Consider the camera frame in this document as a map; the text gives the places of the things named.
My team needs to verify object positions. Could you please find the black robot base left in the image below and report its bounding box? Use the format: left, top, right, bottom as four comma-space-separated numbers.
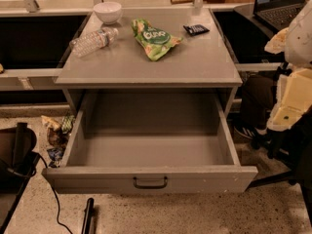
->
0, 123, 37, 234

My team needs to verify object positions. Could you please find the clear plastic water bottle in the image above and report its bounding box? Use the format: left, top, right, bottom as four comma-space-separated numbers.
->
69, 27, 119, 58

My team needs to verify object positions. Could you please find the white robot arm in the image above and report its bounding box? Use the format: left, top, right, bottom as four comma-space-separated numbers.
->
267, 1, 312, 132

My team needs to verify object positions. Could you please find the black bar on floor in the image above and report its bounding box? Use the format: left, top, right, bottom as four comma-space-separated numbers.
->
81, 198, 95, 234

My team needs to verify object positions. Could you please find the black drawer handle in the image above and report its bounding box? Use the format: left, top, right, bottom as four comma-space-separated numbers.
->
133, 176, 168, 190

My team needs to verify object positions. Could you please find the black white shoe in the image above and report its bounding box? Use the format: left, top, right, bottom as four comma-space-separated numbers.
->
234, 125, 266, 139

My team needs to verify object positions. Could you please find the wooden stick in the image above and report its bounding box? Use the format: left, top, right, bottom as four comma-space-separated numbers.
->
170, 0, 208, 5

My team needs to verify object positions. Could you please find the open grey top drawer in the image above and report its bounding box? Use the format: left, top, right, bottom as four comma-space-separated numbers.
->
43, 91, 257, 194

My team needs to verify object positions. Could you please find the white bowl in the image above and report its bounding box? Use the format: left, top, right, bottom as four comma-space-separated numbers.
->
94, 2, 122, 24

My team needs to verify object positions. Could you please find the green rice chip bag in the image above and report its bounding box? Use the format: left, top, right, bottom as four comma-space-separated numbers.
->
131, 19, 183, 61

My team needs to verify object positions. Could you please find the black laptop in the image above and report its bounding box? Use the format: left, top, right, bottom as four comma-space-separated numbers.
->
253, 0, 306, 31

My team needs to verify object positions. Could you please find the snack bags pile on floor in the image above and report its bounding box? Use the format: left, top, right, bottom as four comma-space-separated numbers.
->
41, 114, 75, 168

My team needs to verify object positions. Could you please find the grey drawer cabinet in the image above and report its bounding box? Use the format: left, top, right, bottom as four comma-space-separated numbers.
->
56, 7, 242, 90

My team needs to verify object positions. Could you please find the black cable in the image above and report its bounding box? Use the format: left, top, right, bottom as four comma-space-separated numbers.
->
35, 151, 74, 234

